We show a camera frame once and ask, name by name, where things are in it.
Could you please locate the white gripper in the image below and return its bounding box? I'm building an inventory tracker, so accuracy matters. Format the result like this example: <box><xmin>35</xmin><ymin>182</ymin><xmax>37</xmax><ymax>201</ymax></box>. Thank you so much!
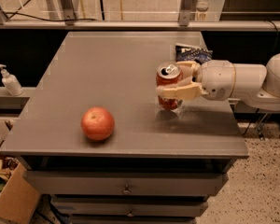
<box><xmin>156</xmin><ymin>60</ymin><xmax>235</xmax><ymax>101</ymax></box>

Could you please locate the red crushed coke can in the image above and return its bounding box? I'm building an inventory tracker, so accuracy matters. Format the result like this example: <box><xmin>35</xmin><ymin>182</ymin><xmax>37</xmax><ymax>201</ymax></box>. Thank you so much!
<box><xmin>156</xmin><ymin>62</ymin><xmax>183</xmax><ymax>110</ymax></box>

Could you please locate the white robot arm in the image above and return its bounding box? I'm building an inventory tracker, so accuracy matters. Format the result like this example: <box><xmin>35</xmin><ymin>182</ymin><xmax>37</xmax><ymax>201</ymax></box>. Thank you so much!
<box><xmin>156</xmin><ymin>53</ymin><xmax>280</xmax><ymax>111</ymax></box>

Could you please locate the blue chip bag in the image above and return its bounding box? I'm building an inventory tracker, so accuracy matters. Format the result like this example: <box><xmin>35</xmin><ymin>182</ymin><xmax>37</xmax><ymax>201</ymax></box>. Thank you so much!
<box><xmin>175</xmin><ymin>44</ymin><xmax>213</xmax><ymax>64</ymax></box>

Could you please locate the red apple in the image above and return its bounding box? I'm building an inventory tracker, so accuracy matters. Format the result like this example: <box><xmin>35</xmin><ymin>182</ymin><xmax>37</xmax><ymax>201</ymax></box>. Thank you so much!
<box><xmin>81</xmin><ymin>106</ymin><xmax>115</xmax><ymax>141</ymax></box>

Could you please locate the grey drawer cabinet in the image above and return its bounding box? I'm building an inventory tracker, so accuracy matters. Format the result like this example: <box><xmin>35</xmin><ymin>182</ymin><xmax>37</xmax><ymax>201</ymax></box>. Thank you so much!
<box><xmin>1</xmin><ymin>32</ymin><xmax>248</xmax><ymax>224</ymax></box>

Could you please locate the top drawer metal knob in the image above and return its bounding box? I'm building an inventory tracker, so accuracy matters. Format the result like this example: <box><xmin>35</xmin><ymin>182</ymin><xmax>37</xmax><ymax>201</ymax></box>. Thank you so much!
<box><xmin>122</xmin><ymin>185</ymin><xmax>132</xmax><ymax>195</ymax></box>

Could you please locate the drawer metal knob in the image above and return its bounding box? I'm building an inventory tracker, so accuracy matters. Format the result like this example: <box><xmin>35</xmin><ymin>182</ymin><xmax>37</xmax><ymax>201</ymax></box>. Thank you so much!
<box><xmin>122</xmin><ymin>185</ymin><xmax>132</xmax><ymax>195</ymax></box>
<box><xmin>127</xmin><ymin>210</ymin><xmax>134</xmax><ymax>217</ymax></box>

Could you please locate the white pump soap bottle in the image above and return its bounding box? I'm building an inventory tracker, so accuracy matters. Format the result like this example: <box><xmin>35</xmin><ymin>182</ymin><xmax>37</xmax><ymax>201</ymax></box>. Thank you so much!
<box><xmin>0</xmin><ymin>64</ymin><xmax>23</xmax><ymax>96</ymax></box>

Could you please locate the cardboard box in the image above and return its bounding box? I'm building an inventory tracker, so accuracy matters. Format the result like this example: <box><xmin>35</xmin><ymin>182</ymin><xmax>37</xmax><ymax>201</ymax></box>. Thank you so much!
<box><xmin>0</xmin><ymin>164</ymin><xmax>41</xmax><ymax>224</ymax></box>

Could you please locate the black cable on shelf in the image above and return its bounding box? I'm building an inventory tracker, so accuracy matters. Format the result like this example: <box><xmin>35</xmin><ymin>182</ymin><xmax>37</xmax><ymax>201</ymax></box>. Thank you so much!
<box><xmin>4</xmin><ymin>11</ymin><xmax>97</xmax><ymax>23</ymax></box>

